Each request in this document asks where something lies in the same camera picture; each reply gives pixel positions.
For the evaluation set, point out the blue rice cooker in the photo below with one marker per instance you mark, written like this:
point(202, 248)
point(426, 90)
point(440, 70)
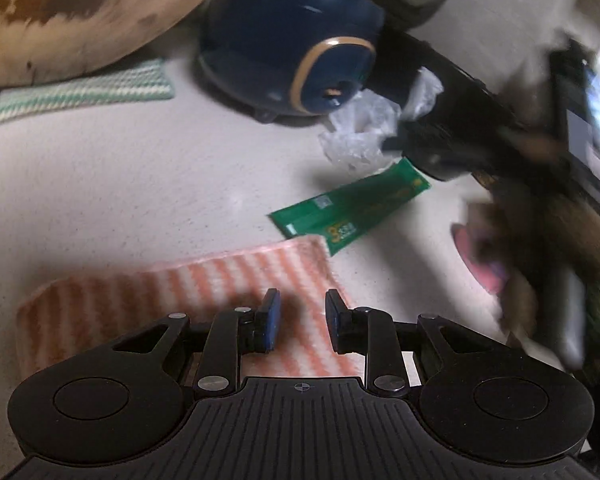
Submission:
point(280, 35)

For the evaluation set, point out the pink striped towel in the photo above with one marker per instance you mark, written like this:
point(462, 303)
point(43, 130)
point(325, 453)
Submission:
point(155, 300)

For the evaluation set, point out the green striped cloth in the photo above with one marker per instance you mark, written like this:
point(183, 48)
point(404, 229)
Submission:
point(80, 92)

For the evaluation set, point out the pink purple sponge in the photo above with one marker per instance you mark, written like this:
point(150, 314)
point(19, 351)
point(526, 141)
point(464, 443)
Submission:
point(480, 260)

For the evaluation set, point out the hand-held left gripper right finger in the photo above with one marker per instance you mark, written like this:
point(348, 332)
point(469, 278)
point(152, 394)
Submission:
point(332, 320)

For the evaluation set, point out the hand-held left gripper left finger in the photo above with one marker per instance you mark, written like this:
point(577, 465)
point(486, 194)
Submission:
point(270, 317)

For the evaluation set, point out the round wooden cutting board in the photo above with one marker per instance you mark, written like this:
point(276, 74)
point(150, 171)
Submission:
point(80, 15)

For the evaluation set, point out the clear plastic bag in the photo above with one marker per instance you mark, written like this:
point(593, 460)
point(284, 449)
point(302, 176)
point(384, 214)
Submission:
point(365, 130)

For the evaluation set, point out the black cooking pot appliance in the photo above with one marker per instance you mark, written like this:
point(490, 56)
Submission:
point(450, 110)

